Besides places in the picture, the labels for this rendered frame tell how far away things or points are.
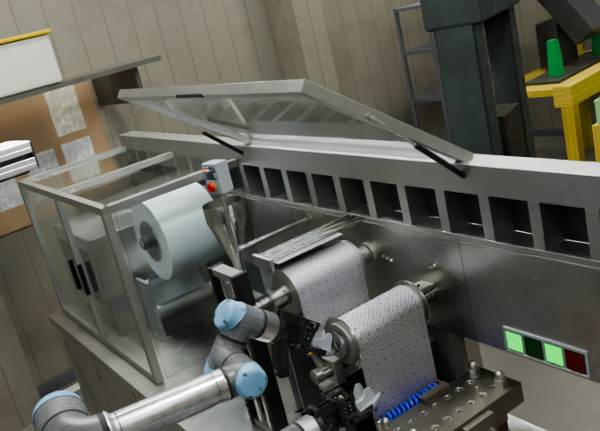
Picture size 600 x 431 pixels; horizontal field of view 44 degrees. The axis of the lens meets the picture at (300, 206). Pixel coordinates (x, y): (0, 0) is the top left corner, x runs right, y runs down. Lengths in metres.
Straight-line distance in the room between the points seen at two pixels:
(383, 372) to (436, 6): 2.51
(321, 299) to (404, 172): 0.44
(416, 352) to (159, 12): 3.96
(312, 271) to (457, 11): 2.27
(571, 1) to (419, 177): 4.91
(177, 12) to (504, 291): 4.13
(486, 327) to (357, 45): 4.96
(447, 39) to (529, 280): 2.44
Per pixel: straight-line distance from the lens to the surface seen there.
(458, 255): 2.02
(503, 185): 1.82
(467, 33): 4.11
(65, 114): 5.15
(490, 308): 2.02
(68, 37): 5.23
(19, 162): 1.24
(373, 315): 2.00
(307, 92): 1.60
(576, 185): 1.69
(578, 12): 6.76
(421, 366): 2.13
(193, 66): 5.67
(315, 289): 2.13
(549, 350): 1.94
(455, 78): 4.17
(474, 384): 2.15
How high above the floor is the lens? 2.16
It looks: 16 degrees down
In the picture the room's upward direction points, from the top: 14 degrees counter-clockwise
